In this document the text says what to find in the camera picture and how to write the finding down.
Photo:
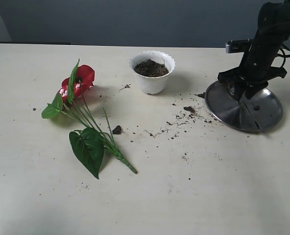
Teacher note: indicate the red artificial anthurium flower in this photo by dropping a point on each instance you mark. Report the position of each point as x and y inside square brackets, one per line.
[89, 144]

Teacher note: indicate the round steel plate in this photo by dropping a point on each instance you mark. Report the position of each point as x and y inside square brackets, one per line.
[220, 104]

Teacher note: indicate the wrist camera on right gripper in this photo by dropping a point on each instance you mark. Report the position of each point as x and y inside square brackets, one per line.
[238, 46]

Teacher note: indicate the dark soil clump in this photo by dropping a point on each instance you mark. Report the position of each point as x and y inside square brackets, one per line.
[117, 130]

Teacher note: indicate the soil clump near plate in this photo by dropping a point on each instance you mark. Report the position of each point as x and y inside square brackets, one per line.
[189, 109]

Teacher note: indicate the metal spoon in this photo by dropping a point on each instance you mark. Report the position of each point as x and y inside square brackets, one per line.
[243, 118]

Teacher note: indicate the white plastic flower pot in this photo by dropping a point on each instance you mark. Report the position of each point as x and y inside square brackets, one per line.
[156, 84]

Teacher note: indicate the robot arm right grey black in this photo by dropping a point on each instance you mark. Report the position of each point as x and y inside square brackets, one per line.
[274, 25]

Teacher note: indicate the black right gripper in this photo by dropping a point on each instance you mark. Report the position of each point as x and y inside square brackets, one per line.
[254, 69]

